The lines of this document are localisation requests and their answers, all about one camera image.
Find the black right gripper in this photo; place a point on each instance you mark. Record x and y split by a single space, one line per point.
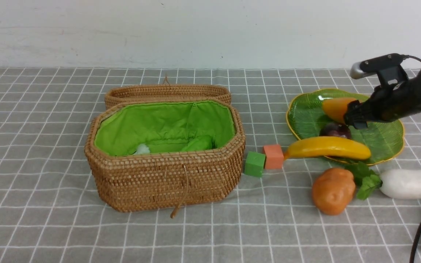
386 104

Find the orange yellow toy mango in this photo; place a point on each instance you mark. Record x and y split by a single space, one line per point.
335 108

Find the dark purple toy plum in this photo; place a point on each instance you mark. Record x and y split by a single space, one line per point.
335 129

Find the yellow toy banana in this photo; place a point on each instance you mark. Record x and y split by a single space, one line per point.
327 146

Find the white toy radish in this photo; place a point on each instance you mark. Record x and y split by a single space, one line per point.
394 183

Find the green glass leaf plate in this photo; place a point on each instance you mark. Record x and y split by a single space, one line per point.
305 118

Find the brown toy potato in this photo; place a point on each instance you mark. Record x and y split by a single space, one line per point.
333 190

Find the orange foam cube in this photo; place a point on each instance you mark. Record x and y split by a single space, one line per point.
274 156

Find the green foam cube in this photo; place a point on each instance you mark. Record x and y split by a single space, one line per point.
254 164

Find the woven wicker basket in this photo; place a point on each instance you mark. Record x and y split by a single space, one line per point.
165 177

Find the white toy vegetable in basket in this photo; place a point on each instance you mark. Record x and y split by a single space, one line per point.
142 149

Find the woven wicker basket lid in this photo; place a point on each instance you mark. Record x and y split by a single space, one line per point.
130 93

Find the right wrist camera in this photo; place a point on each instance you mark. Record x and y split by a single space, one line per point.
387 68

